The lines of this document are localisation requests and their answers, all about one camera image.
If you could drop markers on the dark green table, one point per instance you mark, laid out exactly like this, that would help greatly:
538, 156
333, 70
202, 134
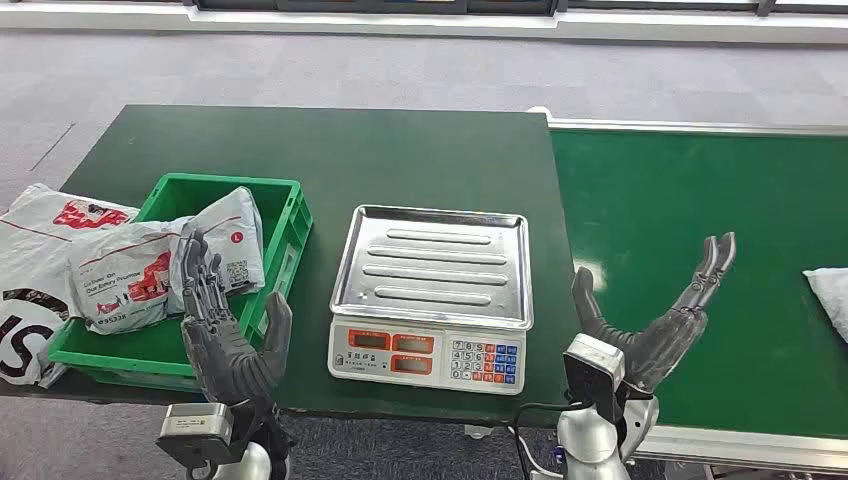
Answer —
397, 159

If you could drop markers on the white package with printed slogan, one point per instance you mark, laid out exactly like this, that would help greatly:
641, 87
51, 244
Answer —
119, 278

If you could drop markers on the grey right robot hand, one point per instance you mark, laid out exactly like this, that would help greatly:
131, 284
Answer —
656, 351

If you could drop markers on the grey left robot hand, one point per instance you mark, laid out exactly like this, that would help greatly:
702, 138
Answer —
225, 358

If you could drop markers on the grey poly mailer package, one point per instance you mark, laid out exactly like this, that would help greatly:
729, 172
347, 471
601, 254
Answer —
831, 298

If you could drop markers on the white scale with steel tray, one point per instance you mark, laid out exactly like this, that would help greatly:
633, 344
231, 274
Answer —
430, 265

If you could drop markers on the green conveyor belt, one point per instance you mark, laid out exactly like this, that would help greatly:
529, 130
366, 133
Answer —
696, 199

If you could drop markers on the grey package with QR code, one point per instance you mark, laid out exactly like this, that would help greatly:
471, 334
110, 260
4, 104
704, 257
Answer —
232, 232

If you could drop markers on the white window sill ledge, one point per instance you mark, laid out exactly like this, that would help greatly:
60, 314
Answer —
397, 23

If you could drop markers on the large white package black letters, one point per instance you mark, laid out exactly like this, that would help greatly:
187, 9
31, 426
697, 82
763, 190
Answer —
33, 238

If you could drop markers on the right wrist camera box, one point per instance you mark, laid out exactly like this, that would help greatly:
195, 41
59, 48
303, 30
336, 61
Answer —
593, 371

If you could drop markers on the green plastic crate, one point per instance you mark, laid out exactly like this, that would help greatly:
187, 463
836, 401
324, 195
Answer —
152, 351

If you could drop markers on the dark window frame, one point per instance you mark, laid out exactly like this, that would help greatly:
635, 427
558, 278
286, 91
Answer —
371, 5

